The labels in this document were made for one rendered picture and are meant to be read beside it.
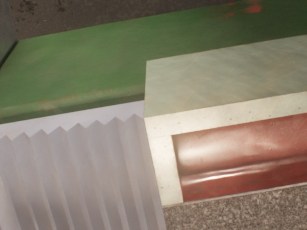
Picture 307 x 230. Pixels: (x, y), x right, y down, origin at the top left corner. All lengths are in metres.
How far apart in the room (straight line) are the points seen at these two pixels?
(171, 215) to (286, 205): 0.08
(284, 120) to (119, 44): 0.24
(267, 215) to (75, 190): 0.13
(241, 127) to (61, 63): 0.24
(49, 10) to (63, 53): 0.61
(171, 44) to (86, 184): 0.21
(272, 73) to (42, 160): 0.16
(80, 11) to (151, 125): 0.85
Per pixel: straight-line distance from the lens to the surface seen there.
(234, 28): 0.61
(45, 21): 1.25
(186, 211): 0.42
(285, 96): 0.40
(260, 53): 0.47
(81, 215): 0.44
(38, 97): 0.53
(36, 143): 0.41
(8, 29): 0.69
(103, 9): 1.23
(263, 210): 0.43
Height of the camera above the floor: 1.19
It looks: 67 degrees down
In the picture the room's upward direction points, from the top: 179 degrees counter-clockwise
